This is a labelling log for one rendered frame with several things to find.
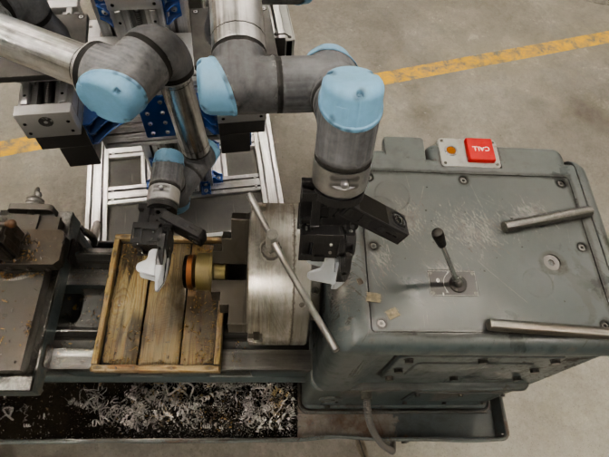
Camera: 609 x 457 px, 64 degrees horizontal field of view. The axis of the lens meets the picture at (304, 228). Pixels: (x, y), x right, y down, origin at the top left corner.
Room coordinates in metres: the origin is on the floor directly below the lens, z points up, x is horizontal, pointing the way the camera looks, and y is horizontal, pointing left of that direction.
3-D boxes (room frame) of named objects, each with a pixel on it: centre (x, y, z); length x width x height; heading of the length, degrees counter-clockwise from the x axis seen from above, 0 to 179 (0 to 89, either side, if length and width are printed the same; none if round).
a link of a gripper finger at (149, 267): (0.39, 0.32, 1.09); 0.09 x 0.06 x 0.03; 9
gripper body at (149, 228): (0.49, 0.34, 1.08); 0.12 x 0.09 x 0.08; 9
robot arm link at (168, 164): (0.65, 0.36, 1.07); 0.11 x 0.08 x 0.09; 9
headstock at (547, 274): (0.51, -0.34, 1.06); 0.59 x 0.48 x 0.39; 99
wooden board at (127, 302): (0.39, 0.32, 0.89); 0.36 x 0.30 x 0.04; 9
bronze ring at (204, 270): (0.41, 0.20, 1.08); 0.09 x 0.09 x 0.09; 9
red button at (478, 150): (0.72, -0.36, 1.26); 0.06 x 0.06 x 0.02; 9
